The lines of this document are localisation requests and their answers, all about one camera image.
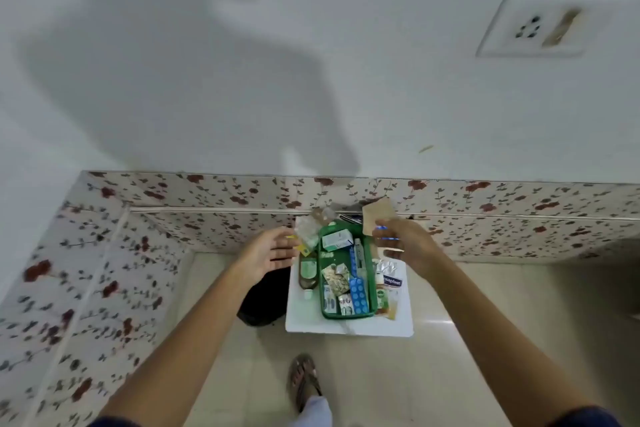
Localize person's right hand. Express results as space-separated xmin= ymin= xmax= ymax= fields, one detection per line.
xmin=372 ymin=218 xmax=447 ymax=284

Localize person's left hand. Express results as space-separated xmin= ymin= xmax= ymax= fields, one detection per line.
xmin=233 ymin=226 xmax=302 ymax=288

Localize white plaster strip packet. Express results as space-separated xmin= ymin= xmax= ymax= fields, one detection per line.
xmin=382 ymin=261 xmax=405 ymax=320

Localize yellow white medicine packet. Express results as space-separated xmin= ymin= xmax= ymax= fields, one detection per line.
xmin=293 ymin=215 xmax=321 ymax=258

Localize brown syrup bottle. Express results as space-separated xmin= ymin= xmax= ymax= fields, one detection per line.
xmin=298 ymin=259 xmax=319 ymax=300

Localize beige bandage roll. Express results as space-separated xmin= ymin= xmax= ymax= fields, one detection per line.
xmin=361 ymin=197 xmax=399 ymax=238

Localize green plastic tray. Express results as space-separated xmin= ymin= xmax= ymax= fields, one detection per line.
xmin=317 ymin=222 xmax=379 ymax=320

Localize blue tablet blister pack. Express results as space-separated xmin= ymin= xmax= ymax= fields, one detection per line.
xmin=349 ymin=277 xmax=371 ymax=316

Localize white green medicine box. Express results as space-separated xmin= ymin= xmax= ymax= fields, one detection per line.
xmin=321 ymin=230 xmax=355 ymax=252

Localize gold capsule strip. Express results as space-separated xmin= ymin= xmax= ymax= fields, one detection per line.
xmin=322 ymin=264 xmax=351 ymax=288

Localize person's right forearm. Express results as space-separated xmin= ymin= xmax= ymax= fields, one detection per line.
xmin=417 ymin=251 xmax=601 ymax=427

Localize person's left forearm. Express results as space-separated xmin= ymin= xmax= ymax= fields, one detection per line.
xmin=97 ymin=261 xmax=256 ymax=427

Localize person's left sandal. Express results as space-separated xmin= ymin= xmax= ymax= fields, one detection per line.
xmin=289 ymin=354 xmax=324 ymax=413

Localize black trash bin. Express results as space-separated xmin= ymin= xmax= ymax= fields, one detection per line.
xmin=236 ymin=266 xmax=293 ymax=328

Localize light blue trousers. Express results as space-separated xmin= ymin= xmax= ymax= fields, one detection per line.
xmin=299 ymin=395 xmax=334 ymax=427

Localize white wall socket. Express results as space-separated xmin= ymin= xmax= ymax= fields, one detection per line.
xmin=475 ymin=0 xmax=612 ymax=59

